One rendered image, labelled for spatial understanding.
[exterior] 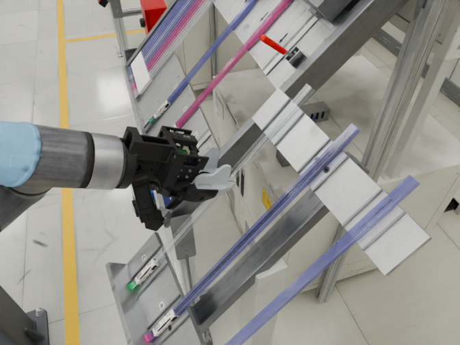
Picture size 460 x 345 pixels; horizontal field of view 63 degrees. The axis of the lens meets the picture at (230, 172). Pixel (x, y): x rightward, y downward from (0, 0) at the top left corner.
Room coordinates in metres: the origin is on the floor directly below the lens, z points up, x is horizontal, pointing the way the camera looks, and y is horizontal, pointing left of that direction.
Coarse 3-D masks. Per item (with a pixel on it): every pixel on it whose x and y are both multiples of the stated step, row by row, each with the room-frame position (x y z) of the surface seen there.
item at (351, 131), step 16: (352, 128) 0.41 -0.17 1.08; (336, 144) 0.40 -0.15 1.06; (320, 160) 0.39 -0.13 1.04; (304, 176) 0.38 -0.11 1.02; (288, 192) 0.37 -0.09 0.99; (272, 208) 0.36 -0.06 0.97; (256, 224) 0.35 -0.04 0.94; (240, 240) 0.34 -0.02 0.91; (224, 256) 0.33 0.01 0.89; (208, 272) 0.31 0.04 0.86; (192, 288) 0.30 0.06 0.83
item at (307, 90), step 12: (300, 96) 0.50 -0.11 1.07; (288, 108) 0.49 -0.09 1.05; (276, 120) 0.49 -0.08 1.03; (264, 132) 0.48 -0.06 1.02; (276, 132) 0.48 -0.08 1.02; (264, 144) 0.47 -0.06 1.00; (252, 156) 0.46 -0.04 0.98; (240, 168) 0.45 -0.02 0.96; (228, 180) 0.44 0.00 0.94; (204, 204) 0.43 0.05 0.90; (192, 216) 0.42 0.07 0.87; (180, 228) 0.41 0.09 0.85; (168, 240) 0.40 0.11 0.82; (180, 240) 0.40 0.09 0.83; (168, 252) 0.39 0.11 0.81; (132, 288) 0.35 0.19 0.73
